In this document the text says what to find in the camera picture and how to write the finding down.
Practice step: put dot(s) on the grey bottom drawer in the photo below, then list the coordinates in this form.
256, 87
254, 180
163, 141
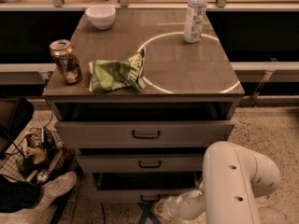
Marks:
143, 187

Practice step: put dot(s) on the grey drawer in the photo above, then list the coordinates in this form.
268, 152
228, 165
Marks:
140, 163
143, 134
143, 187

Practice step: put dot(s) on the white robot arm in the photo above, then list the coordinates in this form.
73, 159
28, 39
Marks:
233, 177

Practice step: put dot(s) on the grey drawer cabinet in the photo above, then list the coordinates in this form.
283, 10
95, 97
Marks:
183, 82

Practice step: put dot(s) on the grey middle drawer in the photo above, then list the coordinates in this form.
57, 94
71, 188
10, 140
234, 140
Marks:
140, 163

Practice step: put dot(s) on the grey top drawer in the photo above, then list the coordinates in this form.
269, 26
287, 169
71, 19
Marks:
143, 134

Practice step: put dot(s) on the green chip bag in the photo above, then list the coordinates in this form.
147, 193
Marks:
114, 75

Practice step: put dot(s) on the brown soda can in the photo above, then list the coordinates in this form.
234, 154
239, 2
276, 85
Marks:
66, 61

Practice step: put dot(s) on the white ceramic bowl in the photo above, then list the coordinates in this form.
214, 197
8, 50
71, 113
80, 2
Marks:
101, 16

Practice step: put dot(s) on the clear plastic water bottle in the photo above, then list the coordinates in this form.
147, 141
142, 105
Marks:
195, 14

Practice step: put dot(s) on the white sneaker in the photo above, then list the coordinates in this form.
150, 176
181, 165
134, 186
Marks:
56, 188

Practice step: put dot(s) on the dark trouser leg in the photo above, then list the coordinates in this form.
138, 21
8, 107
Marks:
15, 196

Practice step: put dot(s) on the black wire basket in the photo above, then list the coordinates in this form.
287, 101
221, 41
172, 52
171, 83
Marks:
38, 157

